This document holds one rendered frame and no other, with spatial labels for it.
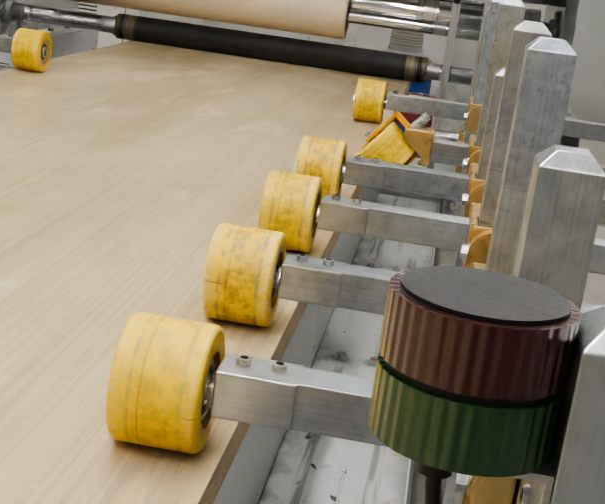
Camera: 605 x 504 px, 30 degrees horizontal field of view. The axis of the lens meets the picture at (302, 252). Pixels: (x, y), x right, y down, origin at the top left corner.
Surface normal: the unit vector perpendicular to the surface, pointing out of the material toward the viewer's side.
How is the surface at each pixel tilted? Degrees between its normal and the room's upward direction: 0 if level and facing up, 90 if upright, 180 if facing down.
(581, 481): 90
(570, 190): 90
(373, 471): 0
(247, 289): 87
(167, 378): 62
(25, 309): 0
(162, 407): 90
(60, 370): 0
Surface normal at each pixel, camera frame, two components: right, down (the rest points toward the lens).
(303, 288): -0.14, 0.25
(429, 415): -0.48, 0.18
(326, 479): 0.13, -0.96
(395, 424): -0.79, 0.06
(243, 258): -0.04, -0.38
